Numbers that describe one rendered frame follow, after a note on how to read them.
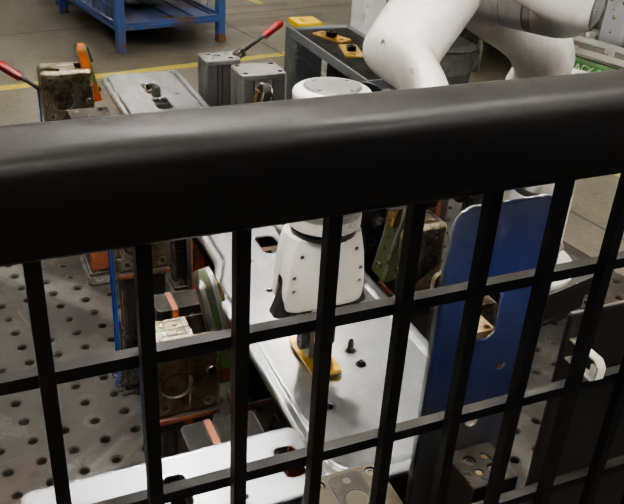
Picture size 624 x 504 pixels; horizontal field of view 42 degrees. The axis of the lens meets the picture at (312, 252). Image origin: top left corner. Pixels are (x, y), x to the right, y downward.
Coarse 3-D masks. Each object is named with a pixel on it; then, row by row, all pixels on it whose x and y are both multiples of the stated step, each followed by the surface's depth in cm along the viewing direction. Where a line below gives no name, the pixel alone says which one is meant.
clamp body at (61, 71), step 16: (48, 64) 177; (64, 64) 177; (48, 80) 173; (64, 80) 174; (80, 80) 175; (48, 96) 174; (64, 96) 176; (80, 96) 177; (48, 112) 176; (64, 112) 177
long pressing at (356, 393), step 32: (128, 96) 179; (192, 96) 182; (224, 256) 122; (256, 256) 122; (224, 288) 114; (256, 288) 114; (256, 320) 108; (384, 320) 109; (256, 352) 102; (288, 352) 102; (384, 352) 103; (416, 352) 103; (288, 384) 97; (352, 384) 97; (416, 384) 98; (288, 416) 92; (352, 416) 92; (416, 416) 93
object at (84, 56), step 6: (78, 48) 174; (84, 48) 175; (78, 54) 174; (84, 54) 175; (90, 54) 176; (84, 60) 176; (90, 60) 177; (84, 66) 176; (90, 66) 177; (96, 84) 179; (96, 90) 180; (96, 96) 180
